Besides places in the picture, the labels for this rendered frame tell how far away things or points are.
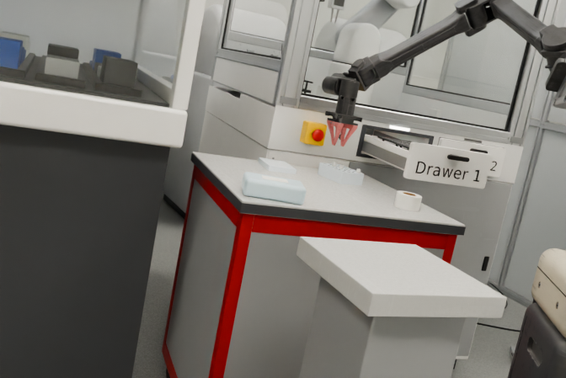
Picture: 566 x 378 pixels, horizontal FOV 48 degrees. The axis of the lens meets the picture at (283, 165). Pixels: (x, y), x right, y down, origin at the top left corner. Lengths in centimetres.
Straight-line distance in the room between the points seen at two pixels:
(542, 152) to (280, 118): 215
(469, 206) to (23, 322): 159
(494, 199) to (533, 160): 139
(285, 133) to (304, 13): 39
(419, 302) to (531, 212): 288
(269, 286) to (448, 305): 56
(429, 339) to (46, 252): 110
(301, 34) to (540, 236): 223
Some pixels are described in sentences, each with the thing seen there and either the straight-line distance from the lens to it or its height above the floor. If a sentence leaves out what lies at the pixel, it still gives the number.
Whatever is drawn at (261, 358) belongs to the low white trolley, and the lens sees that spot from 163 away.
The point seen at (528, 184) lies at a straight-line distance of 394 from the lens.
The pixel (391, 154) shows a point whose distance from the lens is 204.
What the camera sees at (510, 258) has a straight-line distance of 402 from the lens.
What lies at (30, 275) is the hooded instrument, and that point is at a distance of 189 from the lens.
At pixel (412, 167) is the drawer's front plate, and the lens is 192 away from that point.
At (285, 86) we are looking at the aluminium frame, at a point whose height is 101.
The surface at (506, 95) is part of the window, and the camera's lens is 252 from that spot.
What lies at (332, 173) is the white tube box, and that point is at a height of 78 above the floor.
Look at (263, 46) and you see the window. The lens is 235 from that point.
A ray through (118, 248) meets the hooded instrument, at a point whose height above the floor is 48.
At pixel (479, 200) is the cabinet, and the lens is 252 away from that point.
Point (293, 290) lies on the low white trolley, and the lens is 158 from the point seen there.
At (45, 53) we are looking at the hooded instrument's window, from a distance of 170.
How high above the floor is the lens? 108
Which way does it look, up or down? 9 degrees down
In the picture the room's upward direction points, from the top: 11 degrees clockwise
